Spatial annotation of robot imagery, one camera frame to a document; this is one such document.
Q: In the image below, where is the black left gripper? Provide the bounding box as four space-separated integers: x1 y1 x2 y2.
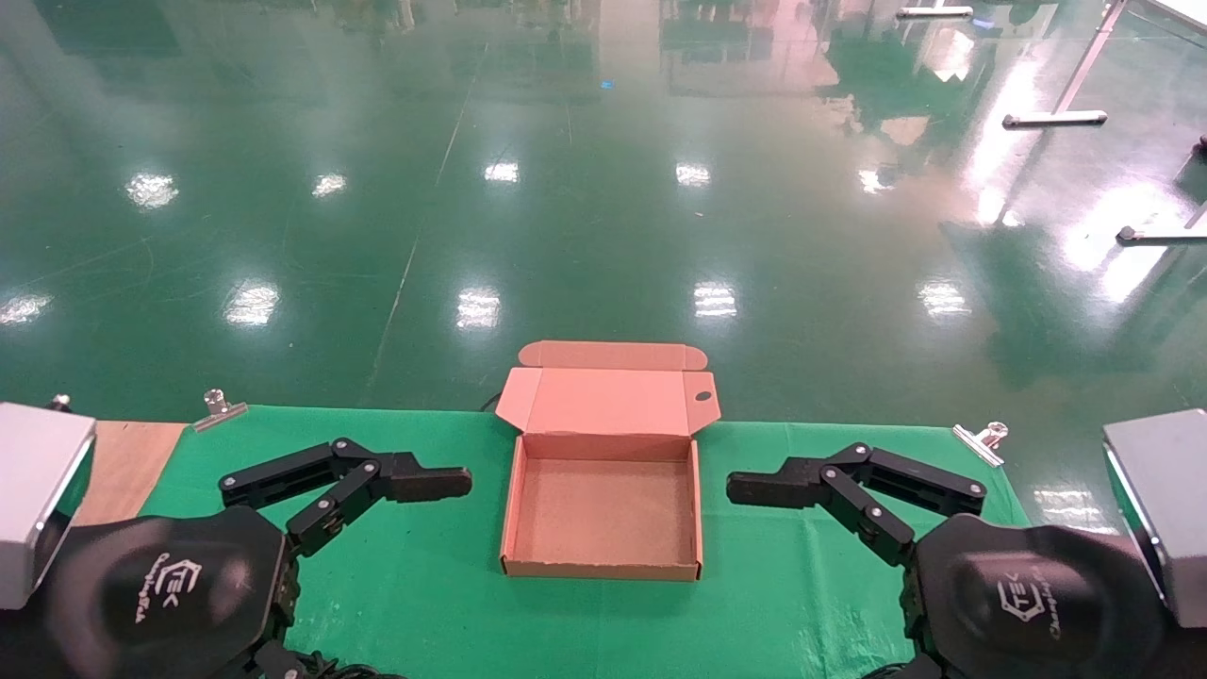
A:
44 437 473 679

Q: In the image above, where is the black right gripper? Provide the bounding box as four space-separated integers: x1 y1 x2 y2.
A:
726 442 1167 679

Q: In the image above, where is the open brown cardboard box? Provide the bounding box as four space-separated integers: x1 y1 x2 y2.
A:
495 340 722 582

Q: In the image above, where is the silver metal binder clip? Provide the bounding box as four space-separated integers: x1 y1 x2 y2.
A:
192 388 250 434
951 421 1011 469

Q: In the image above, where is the green table cloth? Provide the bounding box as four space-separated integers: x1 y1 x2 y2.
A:
140 405 1034 679

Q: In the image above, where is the dark-tipped metal foot bar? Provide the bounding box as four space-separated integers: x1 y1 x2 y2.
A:
1116 201 1207 247

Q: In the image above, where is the metal stand leg with foot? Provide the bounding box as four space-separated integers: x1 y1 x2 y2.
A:
1001 0 1130 130

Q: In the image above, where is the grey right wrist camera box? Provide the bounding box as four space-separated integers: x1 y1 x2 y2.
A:
1102 408 1207 629

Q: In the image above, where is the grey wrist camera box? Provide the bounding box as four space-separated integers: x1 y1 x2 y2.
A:
0 403 98 610
1102 408 1207 629

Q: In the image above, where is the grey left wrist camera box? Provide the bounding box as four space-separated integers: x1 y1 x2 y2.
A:
0 403 98 610

